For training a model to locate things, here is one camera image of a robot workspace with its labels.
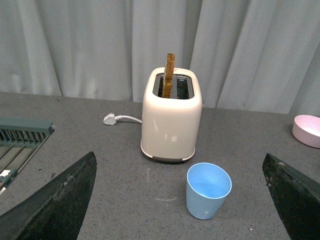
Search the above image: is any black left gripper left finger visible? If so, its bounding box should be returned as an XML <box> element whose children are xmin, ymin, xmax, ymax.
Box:
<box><xmin>0</xmin><ymin>151</ymin><xmax>97</xmax><ymax>240</ymax></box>

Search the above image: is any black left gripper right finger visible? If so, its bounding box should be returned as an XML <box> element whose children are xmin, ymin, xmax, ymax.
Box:
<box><xmin>262</xmin><ymin>153</ymin><xmax>320</xmax><ymax>240</ymax></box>

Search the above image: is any light blue plastic cup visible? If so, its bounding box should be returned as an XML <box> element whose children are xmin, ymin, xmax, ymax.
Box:
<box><xmin>186</xmin><ymin>162</ymin><xmax>233</xmax><ymax>220</ymax></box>

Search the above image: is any pink bowl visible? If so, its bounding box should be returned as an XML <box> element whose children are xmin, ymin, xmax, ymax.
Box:
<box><xmin>292</xmin><ymin>114</ymin><xmax>320</xmax><ymax>149</ymax></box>

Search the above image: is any green dish rack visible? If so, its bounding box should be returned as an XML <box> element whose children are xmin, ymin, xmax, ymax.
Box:
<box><xmin>0</xmin><ymin>116</ymin><xmax>55</xmax><ymax>193</ymax></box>

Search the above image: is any white two-slot toaster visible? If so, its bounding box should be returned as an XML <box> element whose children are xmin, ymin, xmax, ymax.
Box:
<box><xmin>140</xmin><ymin>67</ymin><xmax>202</xmax><ymax>162</ymax></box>

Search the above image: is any grey curtain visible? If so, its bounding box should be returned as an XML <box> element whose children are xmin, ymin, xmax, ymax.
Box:
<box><xmin>0</xmin><ymin>0</ymin><xmax>320</xmax><ymax>116</ymax></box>

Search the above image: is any toasted bread slice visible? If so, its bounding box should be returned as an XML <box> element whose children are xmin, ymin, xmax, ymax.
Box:
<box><xmin>162</xmin><ymin>53</ymin><xmax>176</xmax><ymax>99</ymax></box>

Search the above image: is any white power plug cable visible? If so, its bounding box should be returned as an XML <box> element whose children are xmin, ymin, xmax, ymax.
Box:
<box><xmin>103</xmin><ymin>112</ymin><xmax>143</xmax><ymax>126</ymax></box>

